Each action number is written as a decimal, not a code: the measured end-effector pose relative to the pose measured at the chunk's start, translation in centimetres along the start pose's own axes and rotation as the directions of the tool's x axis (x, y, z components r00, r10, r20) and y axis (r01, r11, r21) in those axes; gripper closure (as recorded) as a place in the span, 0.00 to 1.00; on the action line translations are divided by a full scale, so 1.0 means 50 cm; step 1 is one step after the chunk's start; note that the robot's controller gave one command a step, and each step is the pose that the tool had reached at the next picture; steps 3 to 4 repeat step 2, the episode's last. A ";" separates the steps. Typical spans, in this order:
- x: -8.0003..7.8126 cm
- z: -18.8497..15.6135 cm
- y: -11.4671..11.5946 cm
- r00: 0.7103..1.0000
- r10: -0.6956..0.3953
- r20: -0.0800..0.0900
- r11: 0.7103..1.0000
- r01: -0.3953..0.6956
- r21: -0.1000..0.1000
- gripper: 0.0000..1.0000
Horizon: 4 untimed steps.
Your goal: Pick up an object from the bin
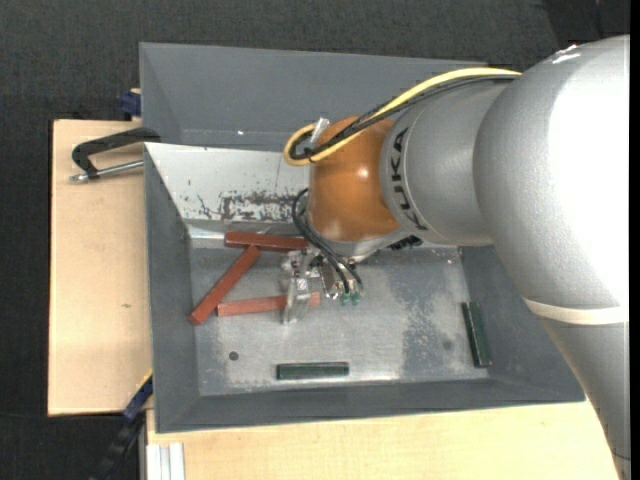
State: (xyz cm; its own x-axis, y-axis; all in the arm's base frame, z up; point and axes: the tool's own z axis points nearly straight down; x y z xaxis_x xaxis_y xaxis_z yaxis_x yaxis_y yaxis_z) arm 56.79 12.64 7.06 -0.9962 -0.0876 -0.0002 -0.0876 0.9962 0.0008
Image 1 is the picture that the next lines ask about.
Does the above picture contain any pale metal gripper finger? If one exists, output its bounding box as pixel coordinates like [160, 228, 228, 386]
[277, 265, 296, 326]
[293, 277, 315, 322]

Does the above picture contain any red-brown flat block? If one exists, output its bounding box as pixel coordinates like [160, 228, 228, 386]
[224, 231, 310, 254]
[215, 291, 322, 318]
[187, 244, 262, 327]

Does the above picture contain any grey metal bin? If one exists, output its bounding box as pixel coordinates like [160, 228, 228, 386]
[138, 41, 587, 434]

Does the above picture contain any dark green flat block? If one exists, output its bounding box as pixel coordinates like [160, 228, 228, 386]
[275, 361, 351, 381]
[460, 300, 494, 369]

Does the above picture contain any pale wood board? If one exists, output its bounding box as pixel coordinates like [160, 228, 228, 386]
[47, 119, 154, 418]

